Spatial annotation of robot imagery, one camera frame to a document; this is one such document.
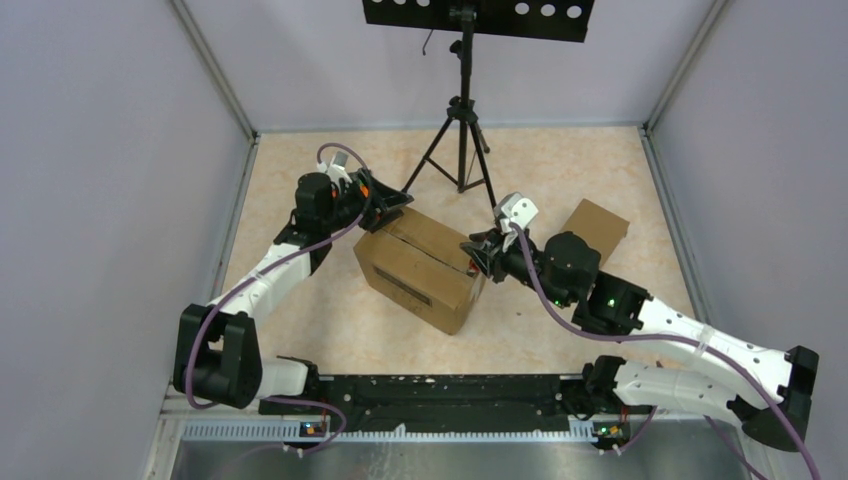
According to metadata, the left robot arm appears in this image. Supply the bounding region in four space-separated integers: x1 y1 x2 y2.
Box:
172 168 414 414

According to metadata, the grey cable duct rail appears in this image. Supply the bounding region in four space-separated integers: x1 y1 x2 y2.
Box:
181 420 598 443

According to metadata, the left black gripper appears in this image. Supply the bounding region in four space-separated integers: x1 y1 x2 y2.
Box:
321 168 411 233

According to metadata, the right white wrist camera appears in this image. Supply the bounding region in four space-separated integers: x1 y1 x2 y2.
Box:
493 192 539 253

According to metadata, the large cardboard box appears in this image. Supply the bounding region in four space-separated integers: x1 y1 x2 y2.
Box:
354 207 486 335

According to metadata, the black perforated plate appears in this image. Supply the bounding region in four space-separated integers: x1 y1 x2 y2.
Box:
362 0 595 43

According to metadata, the black tripod stand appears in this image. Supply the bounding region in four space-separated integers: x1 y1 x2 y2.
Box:
402 1 496 207

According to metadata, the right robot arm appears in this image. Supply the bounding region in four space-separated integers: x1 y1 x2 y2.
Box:
460 228 819 452

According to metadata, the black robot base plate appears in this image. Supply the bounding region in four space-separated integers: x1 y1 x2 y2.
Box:
258 374 650 434

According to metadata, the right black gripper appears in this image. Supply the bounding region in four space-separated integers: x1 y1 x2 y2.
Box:
463 226 572 309

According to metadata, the small cardboard box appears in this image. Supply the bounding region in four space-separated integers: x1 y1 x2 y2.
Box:
560 198 630 267

